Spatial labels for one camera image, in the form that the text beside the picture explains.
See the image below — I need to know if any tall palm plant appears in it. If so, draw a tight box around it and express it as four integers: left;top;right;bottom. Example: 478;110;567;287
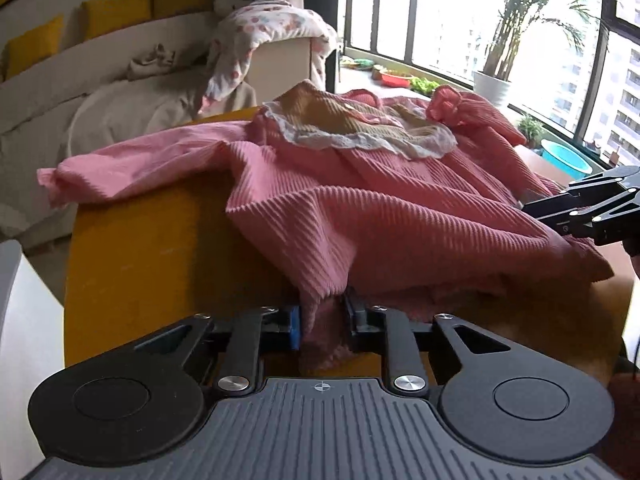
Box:
482;0;621;81

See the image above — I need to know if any green leafy plant tray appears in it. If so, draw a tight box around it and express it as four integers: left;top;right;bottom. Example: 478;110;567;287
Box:
410;76;442;96

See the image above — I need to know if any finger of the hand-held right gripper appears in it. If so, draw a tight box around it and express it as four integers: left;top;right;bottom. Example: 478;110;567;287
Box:
565;165;640;200
520;189;640;247

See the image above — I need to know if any pink ribbed garment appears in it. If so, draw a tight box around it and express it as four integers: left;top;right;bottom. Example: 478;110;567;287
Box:
36;80;615;373

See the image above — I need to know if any small potted plant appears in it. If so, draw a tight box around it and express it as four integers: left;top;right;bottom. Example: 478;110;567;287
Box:
517;115;548;150

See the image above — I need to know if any white plant pot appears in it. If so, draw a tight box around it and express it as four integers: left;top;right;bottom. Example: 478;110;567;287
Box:
471;70;512;108

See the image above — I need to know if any beige throw blanket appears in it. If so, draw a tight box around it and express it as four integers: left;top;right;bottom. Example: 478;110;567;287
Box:
67;77;261;156

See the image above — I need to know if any floral print blanket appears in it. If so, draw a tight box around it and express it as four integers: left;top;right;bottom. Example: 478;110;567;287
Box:
202;0;340;111

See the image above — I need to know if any crumpled beige cloth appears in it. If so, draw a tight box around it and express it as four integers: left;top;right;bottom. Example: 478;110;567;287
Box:
127;42;178;81

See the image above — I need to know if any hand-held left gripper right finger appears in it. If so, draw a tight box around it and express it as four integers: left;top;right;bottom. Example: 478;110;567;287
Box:
341;287;511;397

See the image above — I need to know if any red plastic basin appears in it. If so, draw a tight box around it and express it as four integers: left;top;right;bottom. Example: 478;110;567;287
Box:
379;70;415;88

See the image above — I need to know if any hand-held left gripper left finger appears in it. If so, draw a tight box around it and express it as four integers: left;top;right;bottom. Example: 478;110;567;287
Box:
135;305;302;394

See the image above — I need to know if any teal plastic basin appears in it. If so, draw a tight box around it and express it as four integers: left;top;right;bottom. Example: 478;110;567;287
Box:
540;140;596;181

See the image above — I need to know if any beige sofa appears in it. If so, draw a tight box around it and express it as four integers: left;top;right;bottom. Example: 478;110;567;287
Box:
0;7;326;251

